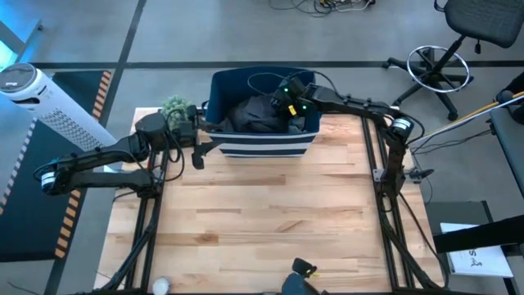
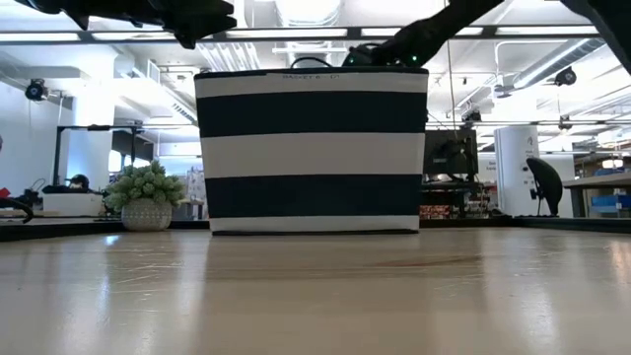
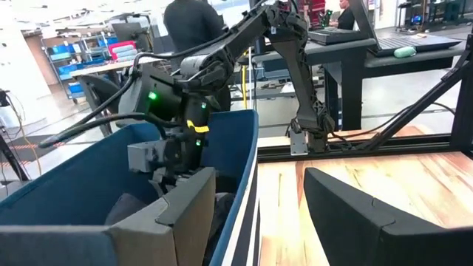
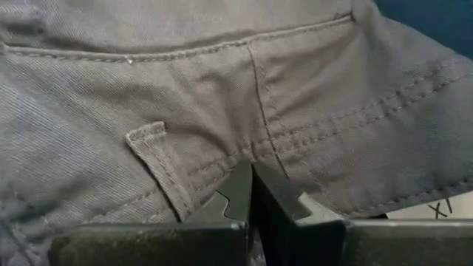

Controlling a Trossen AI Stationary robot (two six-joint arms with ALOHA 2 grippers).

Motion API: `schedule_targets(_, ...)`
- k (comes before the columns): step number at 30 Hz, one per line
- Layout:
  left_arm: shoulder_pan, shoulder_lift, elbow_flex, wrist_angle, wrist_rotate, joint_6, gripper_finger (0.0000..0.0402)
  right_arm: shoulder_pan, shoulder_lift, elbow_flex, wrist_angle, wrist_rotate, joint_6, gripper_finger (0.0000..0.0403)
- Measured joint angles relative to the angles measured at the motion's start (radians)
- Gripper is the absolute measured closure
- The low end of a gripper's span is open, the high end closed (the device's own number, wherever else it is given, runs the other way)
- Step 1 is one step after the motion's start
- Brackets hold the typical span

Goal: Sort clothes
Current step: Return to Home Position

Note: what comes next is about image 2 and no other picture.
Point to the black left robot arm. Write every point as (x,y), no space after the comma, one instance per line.
(89,10)

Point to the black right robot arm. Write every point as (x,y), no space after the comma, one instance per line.
(443,24)

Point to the black computer monitor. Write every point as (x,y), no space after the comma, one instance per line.
(443,153)

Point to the navy white striped fabric basket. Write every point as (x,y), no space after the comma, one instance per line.
(310,153)

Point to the red boxes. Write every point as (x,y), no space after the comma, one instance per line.
(434,212)

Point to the white round column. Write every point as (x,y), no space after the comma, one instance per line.
(512,172)

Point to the green succulent in white pot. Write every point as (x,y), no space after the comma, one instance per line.
(145,197)

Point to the black office chair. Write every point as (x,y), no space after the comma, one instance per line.
(544,182)

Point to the person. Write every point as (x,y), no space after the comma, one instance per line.
(79,181)

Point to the white box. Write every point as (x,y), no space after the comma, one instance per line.
(74,204)

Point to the grey work table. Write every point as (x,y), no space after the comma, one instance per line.
(596,181)

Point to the blue storage bins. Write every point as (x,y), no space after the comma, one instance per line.
(611,203)

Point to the black ceiling-mounted camera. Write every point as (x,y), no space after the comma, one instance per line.
(35,90)
(565,77)

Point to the black metal stand frame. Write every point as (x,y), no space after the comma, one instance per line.
(58,153)

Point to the black aluminium table frame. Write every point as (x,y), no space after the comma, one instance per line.
(59,229)

